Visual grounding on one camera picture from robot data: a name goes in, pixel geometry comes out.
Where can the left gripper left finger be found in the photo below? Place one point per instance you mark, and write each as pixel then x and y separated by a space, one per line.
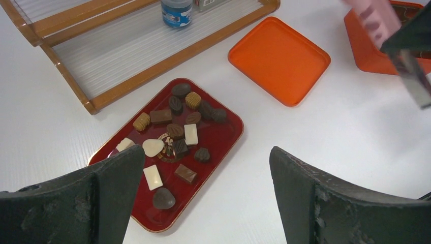
pixel 90 205

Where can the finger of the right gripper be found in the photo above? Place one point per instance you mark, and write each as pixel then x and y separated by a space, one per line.
pixel 413 37

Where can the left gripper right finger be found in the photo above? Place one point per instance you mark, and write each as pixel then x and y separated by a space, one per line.
pixel 318 207

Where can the pink tongs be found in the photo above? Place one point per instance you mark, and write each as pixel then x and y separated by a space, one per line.
pixel 377 17

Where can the dark round chocolate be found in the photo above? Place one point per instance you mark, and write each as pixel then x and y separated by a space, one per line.
pixel 163 199

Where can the white heart chocolate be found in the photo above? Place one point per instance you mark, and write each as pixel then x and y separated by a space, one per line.
pixel 152 147

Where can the white chocolate piece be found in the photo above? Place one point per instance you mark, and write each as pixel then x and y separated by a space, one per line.
pixel 190 134

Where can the orange compartment box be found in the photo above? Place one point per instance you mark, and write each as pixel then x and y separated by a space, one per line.
pixel 367 56

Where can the dark red tray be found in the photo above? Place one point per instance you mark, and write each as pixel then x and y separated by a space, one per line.
pixel 183 177

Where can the orange box lid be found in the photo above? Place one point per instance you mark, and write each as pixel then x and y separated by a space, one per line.
pixel 280 60

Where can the wooden three-tier shelf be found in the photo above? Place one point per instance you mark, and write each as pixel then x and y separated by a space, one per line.
pixel 107 49

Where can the blue lidded jar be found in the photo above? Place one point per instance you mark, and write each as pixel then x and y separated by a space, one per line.
pixel 177 13

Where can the white red small box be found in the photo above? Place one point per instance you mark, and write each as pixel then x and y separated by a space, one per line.
pixel 204 5

